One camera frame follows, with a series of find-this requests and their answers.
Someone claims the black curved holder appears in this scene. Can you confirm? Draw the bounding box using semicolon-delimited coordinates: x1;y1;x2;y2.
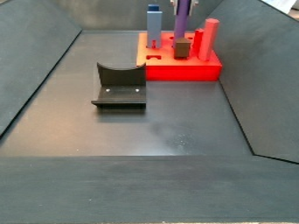
91;64;145;108

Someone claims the purple round peg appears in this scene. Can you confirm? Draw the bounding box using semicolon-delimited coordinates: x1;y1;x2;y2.
173;0;191;40

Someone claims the red star peg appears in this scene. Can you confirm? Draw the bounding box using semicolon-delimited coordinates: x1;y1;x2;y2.
192;28;204;57

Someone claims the light blue square peg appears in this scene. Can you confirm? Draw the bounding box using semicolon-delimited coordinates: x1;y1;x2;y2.
147;11;163;48

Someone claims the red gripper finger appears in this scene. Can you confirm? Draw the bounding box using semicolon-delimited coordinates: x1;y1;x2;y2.
169;0;177;15

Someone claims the dark blue square peg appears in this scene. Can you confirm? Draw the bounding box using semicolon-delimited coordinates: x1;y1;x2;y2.
148;4;160;11

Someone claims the pink round peg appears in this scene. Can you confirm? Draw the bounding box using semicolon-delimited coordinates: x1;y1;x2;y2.
199;18;220;61

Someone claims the red peg board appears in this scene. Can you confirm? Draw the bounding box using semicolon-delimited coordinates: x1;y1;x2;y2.
136;32;221;81

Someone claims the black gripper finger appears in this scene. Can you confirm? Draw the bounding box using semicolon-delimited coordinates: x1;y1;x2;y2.
189;0;199;15

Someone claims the brown hexagonal peg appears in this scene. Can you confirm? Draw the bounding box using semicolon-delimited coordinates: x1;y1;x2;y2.
173;38;191;58

